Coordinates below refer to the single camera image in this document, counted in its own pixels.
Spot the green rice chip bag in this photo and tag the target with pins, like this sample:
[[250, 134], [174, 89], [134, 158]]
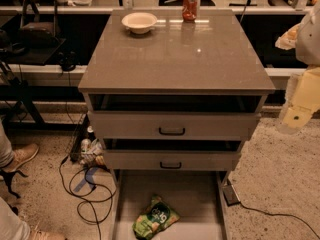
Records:
[[157, 217]]

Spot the person's leg in light trousers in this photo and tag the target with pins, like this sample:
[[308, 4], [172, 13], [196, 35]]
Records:
[[11, 226]]

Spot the bottom grey drawer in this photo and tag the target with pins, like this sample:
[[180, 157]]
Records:
[[195, 195]]

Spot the black headphones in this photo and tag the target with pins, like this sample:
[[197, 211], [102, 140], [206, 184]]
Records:
[[67, 61]]

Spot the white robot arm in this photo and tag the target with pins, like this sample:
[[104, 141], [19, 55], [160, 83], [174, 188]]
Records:
[[302, 96]]

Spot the pile of bottles and trash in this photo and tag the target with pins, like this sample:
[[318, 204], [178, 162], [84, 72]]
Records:
[[91, 150]]

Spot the tan shoe lower left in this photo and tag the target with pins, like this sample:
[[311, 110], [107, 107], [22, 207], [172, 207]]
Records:
[[43, 235]]

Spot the tan shoe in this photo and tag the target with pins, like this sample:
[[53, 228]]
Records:
[[20, 157], [43, 235]]

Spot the grey drawer cabinet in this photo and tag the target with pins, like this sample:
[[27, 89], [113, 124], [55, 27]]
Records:
[[207, 66]]

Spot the orange soda can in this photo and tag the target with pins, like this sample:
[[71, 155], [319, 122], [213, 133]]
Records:
[[189, 11]]

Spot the top grey drawer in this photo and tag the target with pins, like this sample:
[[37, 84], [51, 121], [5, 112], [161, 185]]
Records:
[[173, 126]]

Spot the white bowl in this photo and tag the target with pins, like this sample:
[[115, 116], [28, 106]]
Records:
[[139, 22]]

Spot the black bag on shelf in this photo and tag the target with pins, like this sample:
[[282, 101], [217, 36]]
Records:
[[35, 33]]

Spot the middle grey drawer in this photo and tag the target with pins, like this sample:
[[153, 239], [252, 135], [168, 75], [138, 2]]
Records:
[[189, 161]]

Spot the grey drawer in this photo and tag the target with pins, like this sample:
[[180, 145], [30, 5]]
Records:
[[189, 161], [195, 195], [173, 126]]

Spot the tan shoe upper left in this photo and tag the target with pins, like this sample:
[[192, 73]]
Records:
[[20, 157]]

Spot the black power adapter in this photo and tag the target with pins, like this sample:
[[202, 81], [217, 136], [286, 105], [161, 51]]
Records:
[[230, 195]]

